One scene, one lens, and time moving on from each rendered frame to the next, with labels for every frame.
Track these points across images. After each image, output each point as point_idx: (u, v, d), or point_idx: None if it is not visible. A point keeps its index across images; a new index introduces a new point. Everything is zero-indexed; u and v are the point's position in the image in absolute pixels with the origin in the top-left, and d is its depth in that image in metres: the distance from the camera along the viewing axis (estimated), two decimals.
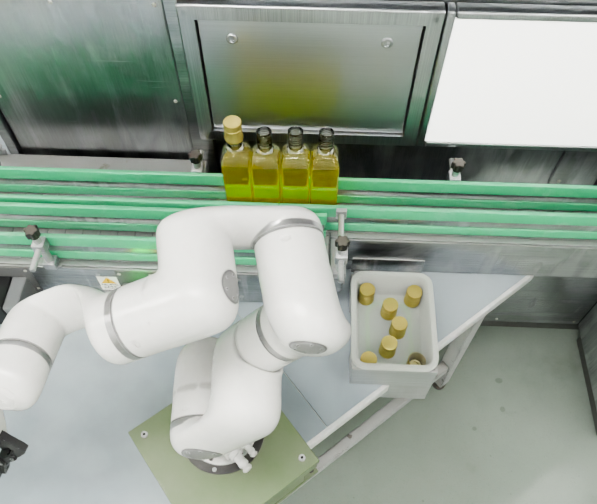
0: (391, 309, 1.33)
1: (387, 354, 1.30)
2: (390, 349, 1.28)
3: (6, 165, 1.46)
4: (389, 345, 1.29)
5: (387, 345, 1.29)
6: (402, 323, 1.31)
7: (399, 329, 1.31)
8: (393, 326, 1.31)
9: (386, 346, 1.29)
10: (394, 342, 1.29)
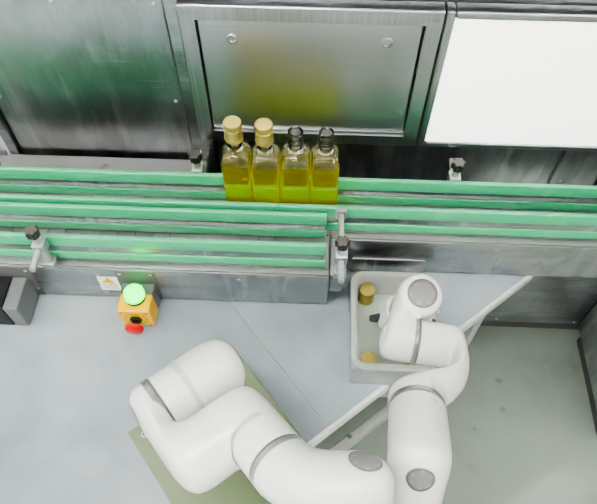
0: (270, 123, 1.15)
1: None
2: None
3: (6, 165, 1.46)
4: None
5: None
6: None
7: None
8: None
9: None
10: None
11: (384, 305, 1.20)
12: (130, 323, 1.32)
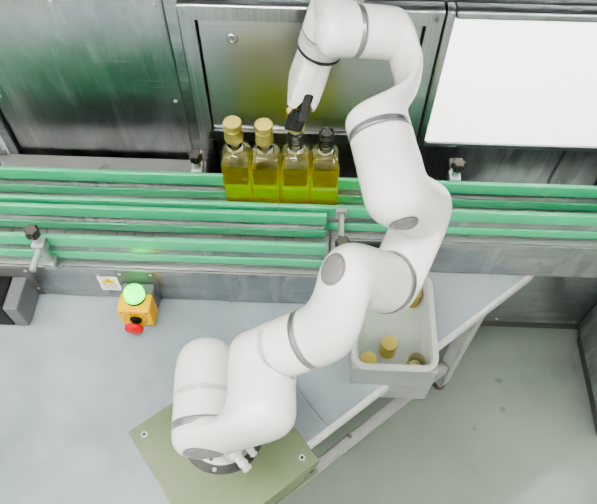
0: (270, 123, 1.15)
1: (387, 354, 1.30)
2: (390, 349, 1.28)
3: (6, 165, 1.46)
4: (389, 345, 1.29)
5: (387, 345, 1.29)
6: None
7: None
8: None
9: (386, 346, 1.29)
10: (394, 343, 1.29)
11: (310, 74, 0.99)
12: (130, 323, 1.32)
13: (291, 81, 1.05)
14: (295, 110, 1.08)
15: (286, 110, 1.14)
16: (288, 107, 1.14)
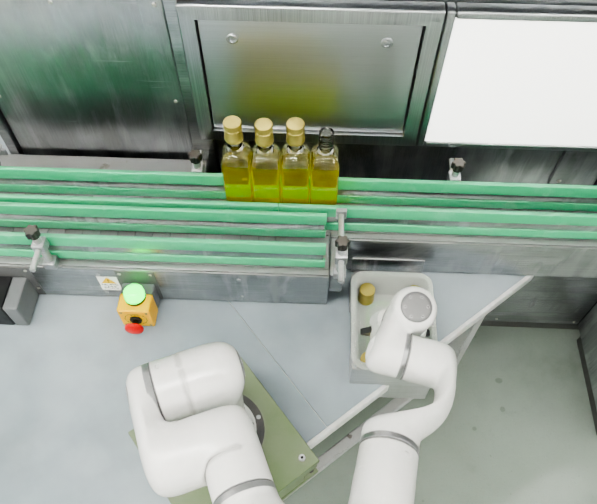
0: (270, 123, 1.15)
1: None
2: None
3: (6, 165, 1.46)
4: None
5: None
6: (295, 121, 1.15)
7: (303, 123, 1.15)
8: (300, 129, 1.14)
9: None
10: None
11: (375, 318, 1.14)
12: (130, 323, 1.32)
13: None
14: None
15: None
16: None
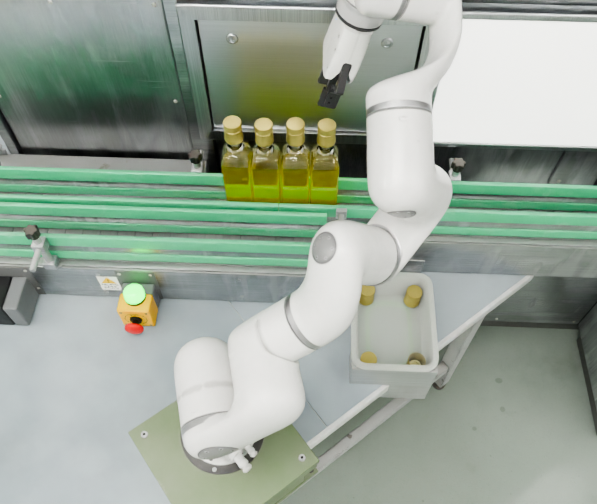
0: (270, 123, 1.15)
1: (335, 134, 1.16)
2: (335, 124, 1.15)
3: (6, 165, 1.46)
4: (330, 124, 1.15)
5: (330, 126, 1.14)
6: (295, 121, 1.15)
7: (303, 123, 1.15)
8: (300, 129, 1.14)
9: (331, 127, 1.14)
10: (327, 120, 1.15)
11: (350, 40, 0.93)
12: (130, 323, 1.32)
13: (328, 50, 0.99)
14: (330, 83, 1.01)
15: (319, 81, 1.09)
16: (321, 77, 1.08)
